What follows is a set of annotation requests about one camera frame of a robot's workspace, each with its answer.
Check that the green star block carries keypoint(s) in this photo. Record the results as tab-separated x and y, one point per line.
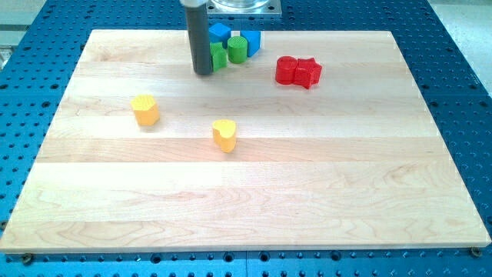
219	56

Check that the red star block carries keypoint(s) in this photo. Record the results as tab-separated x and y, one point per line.
307	72

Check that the yellow heart block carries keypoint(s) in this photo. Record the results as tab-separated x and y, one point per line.
224	134

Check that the wooden board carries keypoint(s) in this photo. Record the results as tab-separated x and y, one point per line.
354	162

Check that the red cylinder block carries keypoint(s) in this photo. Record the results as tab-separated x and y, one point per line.
285	70

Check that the green cylinder block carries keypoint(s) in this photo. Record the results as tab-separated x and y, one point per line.
237	49

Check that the blue angular block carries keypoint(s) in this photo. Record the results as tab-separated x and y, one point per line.
253	39

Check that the yellow hexagon block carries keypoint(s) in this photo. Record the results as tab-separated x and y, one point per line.
145	110

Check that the blue cube block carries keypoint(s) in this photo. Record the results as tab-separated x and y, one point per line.
219	33

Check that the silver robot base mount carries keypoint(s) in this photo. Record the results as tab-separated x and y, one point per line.
244	8

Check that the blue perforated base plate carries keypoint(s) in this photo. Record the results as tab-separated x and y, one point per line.
447	45

